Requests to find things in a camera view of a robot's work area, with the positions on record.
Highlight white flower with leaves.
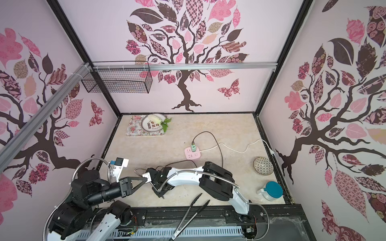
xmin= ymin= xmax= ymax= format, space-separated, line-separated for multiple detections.
xmin=148 ymin=114 xmax=172 ymax=132

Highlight aluminium rail left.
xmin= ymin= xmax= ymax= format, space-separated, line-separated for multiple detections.
xmin=1 ymin=62 xmax=91 ymax=172

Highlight white power strip cord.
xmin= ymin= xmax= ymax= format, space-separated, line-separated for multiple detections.
xmin=198 ymin=139 xmax=275 ymax=156

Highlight black wire basket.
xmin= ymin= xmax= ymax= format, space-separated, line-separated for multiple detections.
xmin=81 ymin=60 xmax=153 ymax=94

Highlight patterned round bowl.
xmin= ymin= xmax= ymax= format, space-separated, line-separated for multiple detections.
xmin=253 ymin=157 xmax=274 ymax=176

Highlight white patterned plate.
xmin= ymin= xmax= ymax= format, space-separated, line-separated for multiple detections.
xmin=141 ymin=113 xmax=167 ymax=133

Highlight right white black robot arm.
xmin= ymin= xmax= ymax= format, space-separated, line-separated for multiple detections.
xmin=139 ymin=162 xmax=268 ymax=223

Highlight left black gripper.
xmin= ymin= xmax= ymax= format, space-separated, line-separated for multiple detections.
xmin=88 ymin=176 xmax=148 ymax=205

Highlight teal lid jar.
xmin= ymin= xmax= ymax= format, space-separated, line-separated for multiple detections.
xmin=257 ymin=181 xmax=283 ymax=201

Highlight aluminium rail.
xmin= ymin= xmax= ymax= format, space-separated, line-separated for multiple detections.
xmin=93 ymin=62 xmax=278 ymax=71
xmin=1 ymin=62 xmax=91 ymax=172

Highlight white slotted cable duct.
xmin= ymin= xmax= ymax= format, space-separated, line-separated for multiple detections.
xmin=111 ymin=227 xmax=243 ymax=241

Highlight aluminium rail back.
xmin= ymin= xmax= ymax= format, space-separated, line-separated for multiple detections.
xmin=93 ymin=62 xmax=278 ymax=71

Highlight black metal tongs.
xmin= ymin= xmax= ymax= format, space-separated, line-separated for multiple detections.
xmin=169 ymin=193 xmax=210 ymax=241

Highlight floral placemat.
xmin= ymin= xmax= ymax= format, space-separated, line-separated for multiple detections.
xmin=126 ymin=115 xmax=165 ymax=137

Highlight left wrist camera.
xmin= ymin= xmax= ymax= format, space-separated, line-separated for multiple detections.
xmin=110 ymin=157 xmax=129 ymax=182

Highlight pink power strip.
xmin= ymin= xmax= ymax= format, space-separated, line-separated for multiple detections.
xmin=184 ymin=147 xmax=201 ymax=160

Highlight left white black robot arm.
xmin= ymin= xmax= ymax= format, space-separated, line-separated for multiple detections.
xmin=42 ymin=157 xmax=150 ymax=241

